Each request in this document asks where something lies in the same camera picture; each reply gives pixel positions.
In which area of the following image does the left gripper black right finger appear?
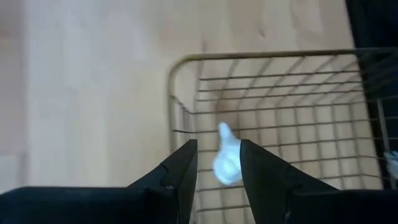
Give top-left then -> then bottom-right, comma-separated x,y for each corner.
240,139 -> 398,224

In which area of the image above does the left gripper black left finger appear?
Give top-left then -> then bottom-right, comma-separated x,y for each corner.
0,139 -> 198,224

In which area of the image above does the left black wire basket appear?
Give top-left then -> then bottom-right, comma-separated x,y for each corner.
167,48 -> 398,224

